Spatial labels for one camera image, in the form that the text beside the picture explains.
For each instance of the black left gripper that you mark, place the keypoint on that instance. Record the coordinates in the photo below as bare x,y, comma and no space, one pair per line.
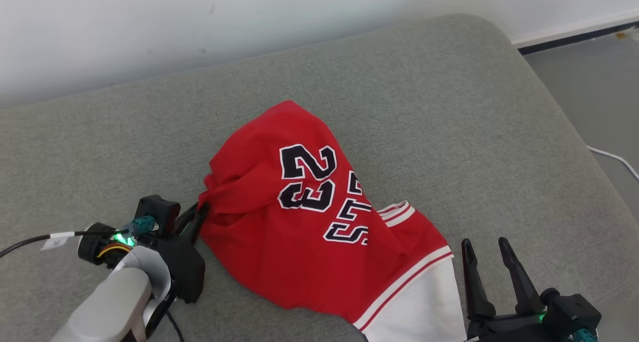
184,272

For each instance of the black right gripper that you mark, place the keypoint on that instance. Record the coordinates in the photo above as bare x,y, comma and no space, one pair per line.
504,329

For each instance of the red jersey number 23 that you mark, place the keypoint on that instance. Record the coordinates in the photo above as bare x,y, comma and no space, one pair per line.
279,252

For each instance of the grey fabric sofa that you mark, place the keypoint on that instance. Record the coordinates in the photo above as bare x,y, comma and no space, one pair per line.
399,82

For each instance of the white baseboard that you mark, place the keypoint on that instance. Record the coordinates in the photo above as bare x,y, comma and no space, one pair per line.
574,32

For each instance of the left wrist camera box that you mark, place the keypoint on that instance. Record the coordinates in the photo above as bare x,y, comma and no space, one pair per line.
159,212

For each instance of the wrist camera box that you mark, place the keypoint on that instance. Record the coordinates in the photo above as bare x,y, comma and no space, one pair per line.
571,309
159,212

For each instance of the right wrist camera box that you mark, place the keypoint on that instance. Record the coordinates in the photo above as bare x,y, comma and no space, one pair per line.
571,309

